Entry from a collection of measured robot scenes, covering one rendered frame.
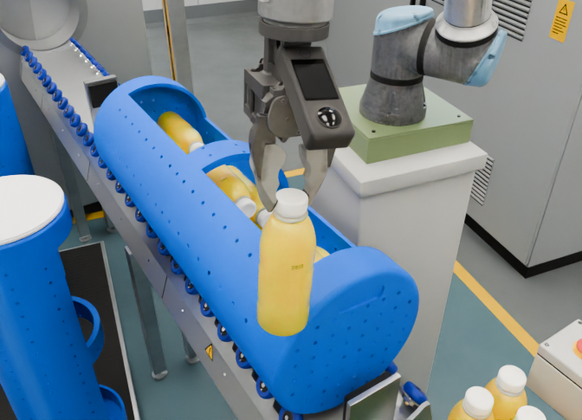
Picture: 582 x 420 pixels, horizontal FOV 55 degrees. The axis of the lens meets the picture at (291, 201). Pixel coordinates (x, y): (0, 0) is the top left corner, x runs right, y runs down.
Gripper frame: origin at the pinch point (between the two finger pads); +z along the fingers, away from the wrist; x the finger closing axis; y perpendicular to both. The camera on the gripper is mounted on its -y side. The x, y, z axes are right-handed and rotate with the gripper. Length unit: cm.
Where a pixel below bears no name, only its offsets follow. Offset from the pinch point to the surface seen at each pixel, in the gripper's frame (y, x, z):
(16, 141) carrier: 148, 38, 54
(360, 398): -3.3, -12.1, 34.7
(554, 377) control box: -12, -41, 32
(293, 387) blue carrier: 1.0, -2.9, 33.3
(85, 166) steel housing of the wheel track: 115, 18, 50
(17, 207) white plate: 72, 35, 37
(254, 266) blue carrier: 14.4, -1.1, 20.0
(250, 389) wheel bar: 14.6, -1.2, 47.8
